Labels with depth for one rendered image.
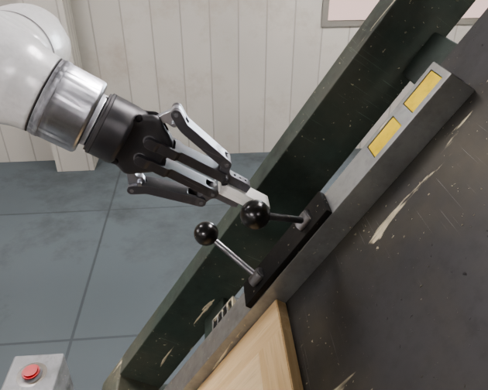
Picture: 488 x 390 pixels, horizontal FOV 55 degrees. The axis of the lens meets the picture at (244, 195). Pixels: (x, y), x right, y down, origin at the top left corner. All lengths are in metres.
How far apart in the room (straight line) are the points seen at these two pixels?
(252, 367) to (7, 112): 0.46
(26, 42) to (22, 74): 0.04
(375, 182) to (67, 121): 0.38
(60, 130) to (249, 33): 3.37
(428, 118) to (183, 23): 3.30
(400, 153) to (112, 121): 0.35
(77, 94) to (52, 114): 0.03
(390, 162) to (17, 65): 0.43
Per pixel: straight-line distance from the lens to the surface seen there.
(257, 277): 0.70
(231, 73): 3.91
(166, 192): 0.58
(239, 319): 0.74
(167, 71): 3.91
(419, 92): 0.62
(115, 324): 2.63
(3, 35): 0.54
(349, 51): 0.83
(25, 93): 0.53
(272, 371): 0.66
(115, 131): 0.53
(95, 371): 2.46
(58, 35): 0.67
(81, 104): 0.52
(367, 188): 0.62
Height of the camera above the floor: 1.86
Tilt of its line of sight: 32 degrees down
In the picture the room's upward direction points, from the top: straight up
